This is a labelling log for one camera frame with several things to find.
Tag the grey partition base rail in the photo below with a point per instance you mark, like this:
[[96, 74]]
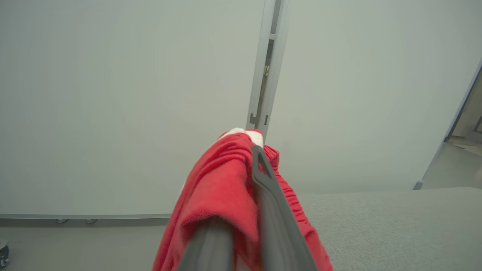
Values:
[[113, 217]]

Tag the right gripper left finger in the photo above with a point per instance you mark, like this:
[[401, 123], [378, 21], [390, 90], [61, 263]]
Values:
[[209, 252]]

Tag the grey fabric sofa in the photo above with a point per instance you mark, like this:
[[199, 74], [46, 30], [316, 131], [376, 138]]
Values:
[[395, 233]]

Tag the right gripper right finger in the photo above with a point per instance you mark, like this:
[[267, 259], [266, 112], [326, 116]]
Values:
[[278, 226]]

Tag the black caster wheel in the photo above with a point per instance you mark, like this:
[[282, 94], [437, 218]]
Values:
[[3, 256]]

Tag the grey partition post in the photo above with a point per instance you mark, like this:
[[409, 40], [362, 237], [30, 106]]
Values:
[[260, 82]]

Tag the red and white garment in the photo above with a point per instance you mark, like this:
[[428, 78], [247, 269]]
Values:
[[218, 188]]

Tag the grey partition frame edge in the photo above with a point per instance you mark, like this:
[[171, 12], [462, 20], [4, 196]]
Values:
[[418, 185]]

